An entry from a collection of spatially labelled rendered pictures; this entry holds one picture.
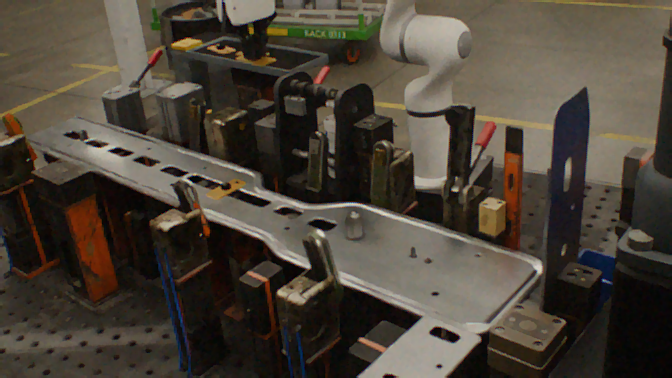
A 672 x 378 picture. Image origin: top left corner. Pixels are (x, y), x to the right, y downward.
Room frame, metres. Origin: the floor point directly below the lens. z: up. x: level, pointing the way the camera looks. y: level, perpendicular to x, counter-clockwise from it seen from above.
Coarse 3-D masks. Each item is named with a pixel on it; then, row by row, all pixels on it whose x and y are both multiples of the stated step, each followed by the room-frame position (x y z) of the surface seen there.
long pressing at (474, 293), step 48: (48, 144) 1.68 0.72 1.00; (144, 144) 1.62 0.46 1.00; (144, 192) 1.38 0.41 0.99; (288, 240) 1.12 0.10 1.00; (336, 240) 1.10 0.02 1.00; (384, 240) 1.09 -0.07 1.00; (432, 240) 1.07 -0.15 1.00; (480, 240) 1.05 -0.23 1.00; (384, 288) 0.95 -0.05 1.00; (432, 288) 0.93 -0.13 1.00; (480, 288) 0.92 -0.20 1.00; (528, 288) 0.92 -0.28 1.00; (480, 336) 0.82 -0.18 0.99
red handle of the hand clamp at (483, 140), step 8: (488, 128) 1.21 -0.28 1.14; (480, 136) 1.20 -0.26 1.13; (488, 136) 1.20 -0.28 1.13; (480, 144) 1.19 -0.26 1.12; (472, 152) 1.18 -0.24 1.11; (480, 152) 1.18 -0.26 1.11; (472, 160) 1.17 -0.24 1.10; (472, 168) 1.16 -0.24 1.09; (456, 184) 1.14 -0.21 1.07; (456, 192) 1.13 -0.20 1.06
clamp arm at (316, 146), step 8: (312, 136) 1.36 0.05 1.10; (320, 136) 1.34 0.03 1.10; (312, 144) 1.35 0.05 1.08; (320, 144) 1.34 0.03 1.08; (328, 144) 1.35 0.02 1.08; (312, 152) 1.34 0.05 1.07; (320, 152) 1.34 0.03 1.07; (312, 160) 1.35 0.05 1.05; (320, 160) 1.33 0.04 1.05; (312, 168) 1.34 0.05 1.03; (320, 168) 1.33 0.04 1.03; (312, 176) 1.34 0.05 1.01; (320, 176) 1.33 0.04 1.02; (312, 184) 1.33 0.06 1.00; (320, 184) 1.32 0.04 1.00
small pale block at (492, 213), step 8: (488, 200) 1.08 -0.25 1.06; (496, 200) 1.08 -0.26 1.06; (480, 208) 1.07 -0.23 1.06; (488, 208) 1.06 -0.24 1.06; (496, 208) 1.05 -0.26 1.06; (504, 208) 1.07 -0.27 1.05; (480, 216) 1.07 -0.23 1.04; (488, 216) 1.06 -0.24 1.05; (496, 216) 1.05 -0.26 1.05; (504, 216) 1.07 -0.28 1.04; (480, 224) 1.07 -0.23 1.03; (488, 224) 1.06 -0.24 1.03; (496, 224) 1.05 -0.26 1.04; (504, 224) 1.07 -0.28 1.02; (480, 232) 1.07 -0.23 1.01; (488, 232) 1.06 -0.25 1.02; (496, 232) 1.05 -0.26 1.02; (488, 240) 1.06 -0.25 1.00; (496, 240) 1.06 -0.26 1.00
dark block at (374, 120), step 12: (360, 120) 1.36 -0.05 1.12; (372, 120) 1.35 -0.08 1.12; (384, 120) 1.35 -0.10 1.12; (360, 132) 1.33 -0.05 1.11; (372, 132) 1.31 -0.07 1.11; (384, 132) 1.34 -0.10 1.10; (360, 144) 1.33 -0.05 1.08; (372, 144) 1.31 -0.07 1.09; (360, 156) 1.34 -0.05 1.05; (372, 156) 1.31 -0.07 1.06; (360, 168) 1.34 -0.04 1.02; (372, 168) 1.32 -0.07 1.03; (360, 180) 1.34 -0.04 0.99; (372, 204) 1.32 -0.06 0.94
